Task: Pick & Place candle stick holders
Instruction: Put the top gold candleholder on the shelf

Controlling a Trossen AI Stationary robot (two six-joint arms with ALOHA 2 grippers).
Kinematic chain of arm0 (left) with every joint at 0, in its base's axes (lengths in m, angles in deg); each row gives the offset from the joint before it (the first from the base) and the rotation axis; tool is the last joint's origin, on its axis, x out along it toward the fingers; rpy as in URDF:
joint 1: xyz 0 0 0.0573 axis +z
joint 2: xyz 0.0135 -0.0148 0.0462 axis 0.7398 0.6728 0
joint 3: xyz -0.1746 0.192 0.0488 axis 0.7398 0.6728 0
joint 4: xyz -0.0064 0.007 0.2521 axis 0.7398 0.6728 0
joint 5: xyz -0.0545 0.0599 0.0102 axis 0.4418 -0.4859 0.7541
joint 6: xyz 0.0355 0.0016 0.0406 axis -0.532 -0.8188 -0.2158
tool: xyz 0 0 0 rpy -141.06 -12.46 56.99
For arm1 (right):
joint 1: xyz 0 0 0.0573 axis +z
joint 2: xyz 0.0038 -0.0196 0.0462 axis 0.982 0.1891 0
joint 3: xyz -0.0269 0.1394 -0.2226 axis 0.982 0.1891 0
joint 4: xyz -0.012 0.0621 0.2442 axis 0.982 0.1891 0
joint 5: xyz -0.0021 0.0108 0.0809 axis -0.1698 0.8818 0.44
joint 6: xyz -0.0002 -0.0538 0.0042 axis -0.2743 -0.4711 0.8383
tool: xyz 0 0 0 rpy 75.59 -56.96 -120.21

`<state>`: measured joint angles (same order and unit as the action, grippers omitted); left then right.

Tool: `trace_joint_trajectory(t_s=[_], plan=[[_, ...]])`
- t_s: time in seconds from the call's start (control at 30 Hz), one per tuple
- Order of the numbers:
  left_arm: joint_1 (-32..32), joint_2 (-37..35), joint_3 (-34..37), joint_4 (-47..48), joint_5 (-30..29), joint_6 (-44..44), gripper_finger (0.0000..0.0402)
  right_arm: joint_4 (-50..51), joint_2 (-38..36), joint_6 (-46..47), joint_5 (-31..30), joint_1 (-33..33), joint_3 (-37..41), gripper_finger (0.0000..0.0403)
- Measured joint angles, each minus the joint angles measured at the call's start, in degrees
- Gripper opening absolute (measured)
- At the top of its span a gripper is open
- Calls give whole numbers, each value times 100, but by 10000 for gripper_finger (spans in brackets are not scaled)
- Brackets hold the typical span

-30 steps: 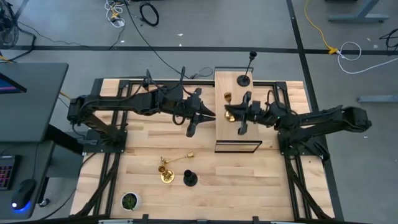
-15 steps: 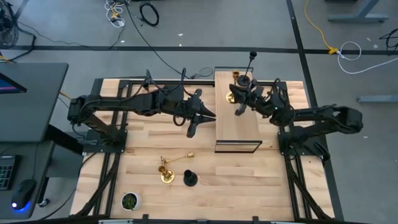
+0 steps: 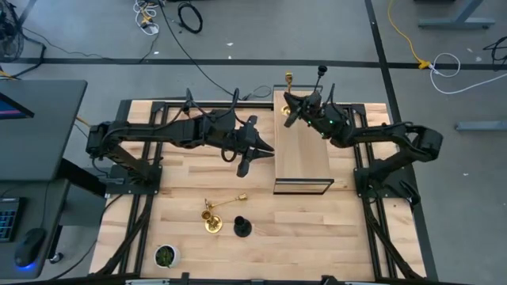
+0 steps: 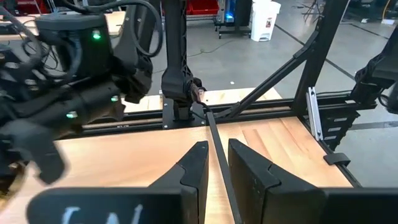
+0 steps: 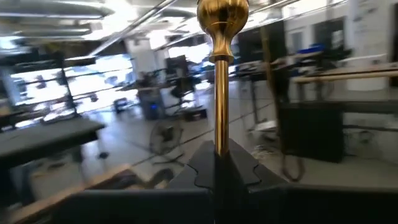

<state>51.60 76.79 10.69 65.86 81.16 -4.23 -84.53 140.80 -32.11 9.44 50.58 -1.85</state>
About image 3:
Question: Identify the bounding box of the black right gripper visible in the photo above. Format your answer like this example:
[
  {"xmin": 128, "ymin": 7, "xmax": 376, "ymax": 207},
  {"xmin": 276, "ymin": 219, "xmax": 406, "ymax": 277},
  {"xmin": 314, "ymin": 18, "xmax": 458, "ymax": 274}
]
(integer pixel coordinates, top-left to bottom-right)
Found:
[{"xmin": 283, "ymin": 93, "xmax": 330, "ymax": 131}]

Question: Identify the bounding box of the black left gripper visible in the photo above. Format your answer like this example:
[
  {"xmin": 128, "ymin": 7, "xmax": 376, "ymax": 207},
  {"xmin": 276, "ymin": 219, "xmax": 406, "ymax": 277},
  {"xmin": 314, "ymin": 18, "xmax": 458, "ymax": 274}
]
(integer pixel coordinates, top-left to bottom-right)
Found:
[{"xmin": 233, "ymin": 115, "xmax": 276, "ymax": 178}]

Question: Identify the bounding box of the gold metal candlestick holder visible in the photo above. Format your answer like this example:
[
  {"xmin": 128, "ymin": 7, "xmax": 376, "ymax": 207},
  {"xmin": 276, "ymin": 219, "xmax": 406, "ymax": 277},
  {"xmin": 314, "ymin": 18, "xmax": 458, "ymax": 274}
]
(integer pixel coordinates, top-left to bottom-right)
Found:
[
  {"xmin": 280, "ymin": 70, "xmax": 294, "ymax": 118},
  {"xmin": 204, "ymin": 192, "xmax": 249, "ymax": 211},
  {"xmin": 200, "ymin": 209, "xmax": 224, "ymax": 234}
]

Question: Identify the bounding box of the black metal candlestick holder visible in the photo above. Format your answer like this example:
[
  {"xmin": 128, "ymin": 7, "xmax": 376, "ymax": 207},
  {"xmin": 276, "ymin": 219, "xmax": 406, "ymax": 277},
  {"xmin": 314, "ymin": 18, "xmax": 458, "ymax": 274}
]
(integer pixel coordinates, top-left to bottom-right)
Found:
[
  {"xmin": 233, "ymin": 215, "xmax": 253, "ymax": 238},
  {"xmin": 312, "ymin": 65, "xmax": 329, "ymax": 96}
]

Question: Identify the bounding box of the small plant in white pot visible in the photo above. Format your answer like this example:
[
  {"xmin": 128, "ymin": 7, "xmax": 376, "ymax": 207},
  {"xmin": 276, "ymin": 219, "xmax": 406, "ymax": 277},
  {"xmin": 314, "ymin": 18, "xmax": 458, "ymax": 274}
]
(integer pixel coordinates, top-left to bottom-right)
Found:
[{"xmin": 153, "ymin": 244, "xmax": 182, "ymax": 269}]

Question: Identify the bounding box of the grey desk foot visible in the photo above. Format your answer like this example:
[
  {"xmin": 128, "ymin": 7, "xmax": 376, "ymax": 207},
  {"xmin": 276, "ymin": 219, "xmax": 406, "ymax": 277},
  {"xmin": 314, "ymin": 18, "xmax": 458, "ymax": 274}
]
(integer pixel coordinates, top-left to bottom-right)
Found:
[{"xmin": 417, "ymin": 0, "xmax": 496, "ymax": 29}]

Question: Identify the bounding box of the grey floor bar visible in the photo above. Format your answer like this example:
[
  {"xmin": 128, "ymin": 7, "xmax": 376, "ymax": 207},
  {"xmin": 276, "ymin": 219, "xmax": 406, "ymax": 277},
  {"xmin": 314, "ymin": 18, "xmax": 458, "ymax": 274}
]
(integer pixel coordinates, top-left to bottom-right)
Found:
[{"xmin": 455, "ymin": 120, "xmax": 507, "ymax": 131}]

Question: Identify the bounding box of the grey office desk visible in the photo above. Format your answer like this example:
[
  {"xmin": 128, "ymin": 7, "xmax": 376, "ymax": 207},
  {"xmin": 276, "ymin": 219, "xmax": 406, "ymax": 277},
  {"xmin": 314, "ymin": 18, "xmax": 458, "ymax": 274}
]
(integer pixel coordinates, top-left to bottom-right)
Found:
[{"xmin": 0, "ymin": 80, "xmax": 89, "ymax": 280}]

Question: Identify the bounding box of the black computer mouse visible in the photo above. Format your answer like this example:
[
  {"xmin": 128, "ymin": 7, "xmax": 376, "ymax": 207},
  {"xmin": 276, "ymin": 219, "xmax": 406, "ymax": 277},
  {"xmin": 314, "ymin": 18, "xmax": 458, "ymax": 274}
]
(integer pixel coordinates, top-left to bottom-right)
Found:
[{"xmin": 14, "ymin": 227, "xmax": 47, "ymax": 268}]

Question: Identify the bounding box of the computer monitor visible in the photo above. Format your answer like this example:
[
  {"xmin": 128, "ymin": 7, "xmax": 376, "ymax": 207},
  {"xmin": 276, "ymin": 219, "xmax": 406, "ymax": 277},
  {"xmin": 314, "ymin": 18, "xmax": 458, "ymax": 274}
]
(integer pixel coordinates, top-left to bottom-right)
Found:
[{"xmin": 0, "ymin": 91, "xmax": 36, "ymax": 120}]

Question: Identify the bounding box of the backlit computer keyboard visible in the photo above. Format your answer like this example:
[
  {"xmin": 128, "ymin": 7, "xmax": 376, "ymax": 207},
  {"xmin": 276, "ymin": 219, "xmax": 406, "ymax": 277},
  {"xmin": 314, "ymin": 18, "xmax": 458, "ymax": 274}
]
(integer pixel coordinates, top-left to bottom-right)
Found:
[{"xmin": 0, "ymin": 196, "xmax": 21, "ymax": 243}]

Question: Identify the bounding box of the black floor fan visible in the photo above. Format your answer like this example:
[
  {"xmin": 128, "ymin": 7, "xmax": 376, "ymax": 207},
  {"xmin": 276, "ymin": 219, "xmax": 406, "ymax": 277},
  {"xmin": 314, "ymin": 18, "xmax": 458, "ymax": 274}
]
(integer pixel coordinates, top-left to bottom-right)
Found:
[{"xmin": 0, "ymin": 0, "xmax": 25, "ymax": 63}]

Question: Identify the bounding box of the wooden shelf with black frame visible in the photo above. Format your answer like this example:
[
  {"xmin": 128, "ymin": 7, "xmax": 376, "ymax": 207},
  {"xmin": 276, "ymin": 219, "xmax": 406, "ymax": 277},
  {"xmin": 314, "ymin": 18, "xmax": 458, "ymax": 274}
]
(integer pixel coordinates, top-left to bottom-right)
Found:
[{"xmin": 272, "ymin": 84, "xmax": 336, "ymax": 196}]

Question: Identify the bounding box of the grey looped cable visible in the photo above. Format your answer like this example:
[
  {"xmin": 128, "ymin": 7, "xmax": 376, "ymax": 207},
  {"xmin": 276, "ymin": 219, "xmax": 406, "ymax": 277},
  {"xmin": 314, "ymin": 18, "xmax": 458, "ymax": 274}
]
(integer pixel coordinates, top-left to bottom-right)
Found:
[{"xmin": 241, "ymin": 85, "xmax": 273, "ymax": 102}]

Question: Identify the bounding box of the long black floor cable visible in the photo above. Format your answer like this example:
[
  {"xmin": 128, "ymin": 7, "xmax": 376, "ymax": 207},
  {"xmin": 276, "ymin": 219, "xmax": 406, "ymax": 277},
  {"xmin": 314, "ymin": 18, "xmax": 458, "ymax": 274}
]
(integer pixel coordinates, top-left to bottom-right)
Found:
[{"xmin": 158, "ymin": 0, "xmax": 243, "ymax": 101}]

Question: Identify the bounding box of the yellow extension cable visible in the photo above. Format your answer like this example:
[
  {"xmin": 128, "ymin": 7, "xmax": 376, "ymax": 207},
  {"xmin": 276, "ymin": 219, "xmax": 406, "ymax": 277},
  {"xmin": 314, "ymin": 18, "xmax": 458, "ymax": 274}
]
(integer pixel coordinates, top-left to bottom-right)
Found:
[{"xmin": 387, "ymin": 0, "xmax": 432, "ymax": 70}]

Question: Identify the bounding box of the coiled black cable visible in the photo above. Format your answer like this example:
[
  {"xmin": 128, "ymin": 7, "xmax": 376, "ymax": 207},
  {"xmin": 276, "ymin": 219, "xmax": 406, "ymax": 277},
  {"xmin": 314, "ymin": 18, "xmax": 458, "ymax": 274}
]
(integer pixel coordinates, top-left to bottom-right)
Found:
[{"xmin": 177, "ymin": 2, "xmax": 204, "ymax": 35}]

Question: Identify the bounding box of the white yellow cable bundle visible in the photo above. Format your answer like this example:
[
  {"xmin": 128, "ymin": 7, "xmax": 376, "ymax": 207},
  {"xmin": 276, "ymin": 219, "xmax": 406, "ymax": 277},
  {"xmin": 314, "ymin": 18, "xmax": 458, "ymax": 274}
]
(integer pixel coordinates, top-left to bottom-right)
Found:
[{"xmin": 133, "ymin": 0, "xmax": 161, "ymax": 36}]

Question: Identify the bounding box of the white looped cable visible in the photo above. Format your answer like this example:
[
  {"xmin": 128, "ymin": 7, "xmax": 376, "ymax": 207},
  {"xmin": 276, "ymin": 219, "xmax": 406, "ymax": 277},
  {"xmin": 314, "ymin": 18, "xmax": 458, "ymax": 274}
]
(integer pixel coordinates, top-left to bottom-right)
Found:
[{"xmin": 429, "ymin": 52, "xmax": 507, "ymax": 95}]

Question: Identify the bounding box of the black tangled cable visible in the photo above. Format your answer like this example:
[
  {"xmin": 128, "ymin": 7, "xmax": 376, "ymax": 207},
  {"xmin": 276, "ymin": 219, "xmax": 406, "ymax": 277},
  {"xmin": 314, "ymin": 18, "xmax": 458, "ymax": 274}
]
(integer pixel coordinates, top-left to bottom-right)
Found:
[{"xmin": 482, "ymin": 35, "xmax": 507, "ymax": 64}]

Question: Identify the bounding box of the black fan power cable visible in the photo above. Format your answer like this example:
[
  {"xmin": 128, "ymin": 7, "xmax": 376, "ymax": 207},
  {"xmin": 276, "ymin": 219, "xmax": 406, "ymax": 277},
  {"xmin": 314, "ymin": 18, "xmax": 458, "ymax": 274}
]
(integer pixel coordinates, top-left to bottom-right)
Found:
[{"xmin": 10, "ymin": 33, "xmax": 48, "ymax": 79}]

